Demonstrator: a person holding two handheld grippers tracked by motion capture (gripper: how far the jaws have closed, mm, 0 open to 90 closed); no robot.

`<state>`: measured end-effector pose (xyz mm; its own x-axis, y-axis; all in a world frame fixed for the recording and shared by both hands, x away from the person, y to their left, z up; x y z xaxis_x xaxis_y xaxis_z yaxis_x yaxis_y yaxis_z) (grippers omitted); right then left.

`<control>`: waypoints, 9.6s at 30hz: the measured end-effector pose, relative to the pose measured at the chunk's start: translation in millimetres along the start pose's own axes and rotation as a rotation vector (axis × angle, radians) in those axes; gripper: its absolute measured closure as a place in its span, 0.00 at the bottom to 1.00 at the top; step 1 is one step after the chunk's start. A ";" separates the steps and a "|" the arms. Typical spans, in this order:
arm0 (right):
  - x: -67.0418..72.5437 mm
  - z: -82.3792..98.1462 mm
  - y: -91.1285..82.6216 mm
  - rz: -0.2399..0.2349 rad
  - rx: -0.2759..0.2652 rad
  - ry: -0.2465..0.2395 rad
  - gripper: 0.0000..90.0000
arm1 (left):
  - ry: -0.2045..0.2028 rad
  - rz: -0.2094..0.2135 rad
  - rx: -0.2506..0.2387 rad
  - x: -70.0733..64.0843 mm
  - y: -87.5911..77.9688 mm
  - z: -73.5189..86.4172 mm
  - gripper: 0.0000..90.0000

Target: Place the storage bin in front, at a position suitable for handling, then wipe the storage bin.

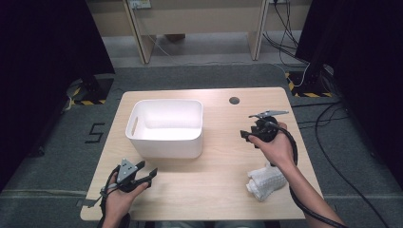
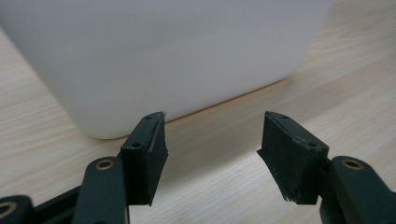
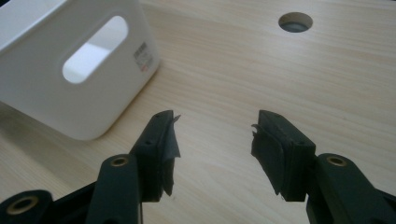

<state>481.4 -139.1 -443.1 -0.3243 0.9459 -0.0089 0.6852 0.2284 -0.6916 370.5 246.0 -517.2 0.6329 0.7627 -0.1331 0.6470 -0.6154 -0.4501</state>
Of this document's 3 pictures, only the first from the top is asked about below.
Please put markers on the black stand base striped tape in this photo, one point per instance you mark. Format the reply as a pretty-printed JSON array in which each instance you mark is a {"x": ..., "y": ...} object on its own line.
[
  {"x": 95, "y": 91},
  {"x": 309, "y": 85}
]

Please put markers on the beige wooden desk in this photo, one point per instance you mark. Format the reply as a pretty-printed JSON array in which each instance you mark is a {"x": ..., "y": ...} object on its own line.
[{"x": 196, "y": 19}]

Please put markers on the grey tape strip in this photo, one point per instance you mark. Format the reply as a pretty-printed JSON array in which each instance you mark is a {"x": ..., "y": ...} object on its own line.
[{"x": 85, "y": 203}]

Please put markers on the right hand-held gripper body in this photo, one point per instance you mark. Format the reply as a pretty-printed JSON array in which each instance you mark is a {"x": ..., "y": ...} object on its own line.
[{"x": 267, "y": 129}]

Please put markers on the white plastic bin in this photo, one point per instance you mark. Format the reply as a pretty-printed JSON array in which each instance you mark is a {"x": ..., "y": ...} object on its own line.
[{"x": 166, "y": 126}]

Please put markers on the black curtain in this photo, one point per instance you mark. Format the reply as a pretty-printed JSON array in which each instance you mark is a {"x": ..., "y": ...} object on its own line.
[
  {"x": 41, "y": 79},
  {"x": 364, "y": 63}
]

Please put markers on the person's right hand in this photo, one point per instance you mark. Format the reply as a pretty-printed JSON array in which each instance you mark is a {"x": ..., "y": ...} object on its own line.
[{"x": 280, "y": 150}]

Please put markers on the white knitted cloth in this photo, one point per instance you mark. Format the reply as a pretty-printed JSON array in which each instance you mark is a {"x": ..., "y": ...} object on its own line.
[{"x": 266, "y": 182}]

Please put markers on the white power strip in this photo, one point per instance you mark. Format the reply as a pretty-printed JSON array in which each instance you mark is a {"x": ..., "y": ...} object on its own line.
[{"x": 140, "y": 3}]

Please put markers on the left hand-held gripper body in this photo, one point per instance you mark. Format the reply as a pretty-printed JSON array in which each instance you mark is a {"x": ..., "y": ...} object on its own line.
[{"x": 126, "y": 172}]

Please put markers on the person's left hand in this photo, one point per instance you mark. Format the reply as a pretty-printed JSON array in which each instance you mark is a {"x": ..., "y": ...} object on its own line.
[{"x": 118, "y": 202}]

